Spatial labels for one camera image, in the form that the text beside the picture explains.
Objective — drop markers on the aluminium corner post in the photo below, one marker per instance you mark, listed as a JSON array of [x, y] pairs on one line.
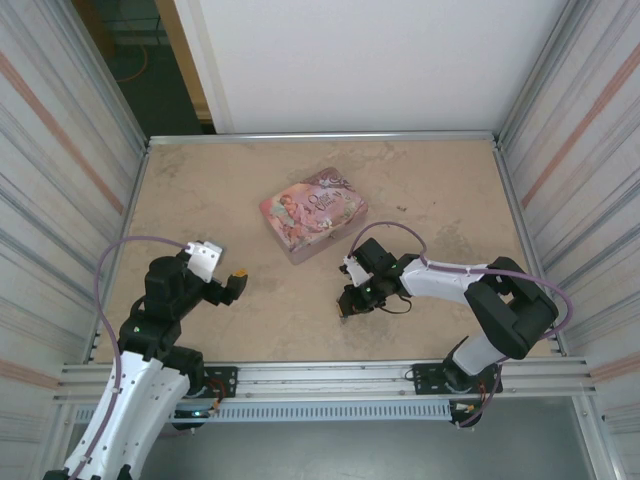
[[537, 75], [117, 85]]

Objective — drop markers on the wooden door frame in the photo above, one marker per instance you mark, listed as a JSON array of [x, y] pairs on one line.
[[185, 65]]

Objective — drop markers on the pink floral tin box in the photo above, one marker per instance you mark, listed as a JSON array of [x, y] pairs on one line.
[[310, 210]]

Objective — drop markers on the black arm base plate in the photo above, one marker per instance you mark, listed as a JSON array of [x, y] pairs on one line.
[[425, 378], [222, 382]]

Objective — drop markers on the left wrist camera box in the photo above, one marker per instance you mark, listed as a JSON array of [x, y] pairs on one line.
[[204, 261]]

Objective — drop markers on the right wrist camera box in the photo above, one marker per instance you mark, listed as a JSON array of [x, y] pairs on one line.
[[356, 272]]

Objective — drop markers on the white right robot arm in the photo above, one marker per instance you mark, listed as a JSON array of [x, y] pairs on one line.
[[440, 280]]

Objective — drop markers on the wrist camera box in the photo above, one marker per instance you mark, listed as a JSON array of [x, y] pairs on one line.
[[204, 261], [356, 272]]

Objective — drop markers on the aluminium table side rail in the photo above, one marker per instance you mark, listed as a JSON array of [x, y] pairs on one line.
[[134, 200], [515, 200]]

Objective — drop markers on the aluminium front mounting rail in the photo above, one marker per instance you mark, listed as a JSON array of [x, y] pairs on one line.
[[325, 376]]

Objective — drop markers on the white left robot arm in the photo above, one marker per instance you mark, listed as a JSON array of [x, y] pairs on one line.
[[125, 405]]

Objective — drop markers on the aluminium table edge rail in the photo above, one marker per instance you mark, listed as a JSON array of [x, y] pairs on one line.
[[325, 138]]

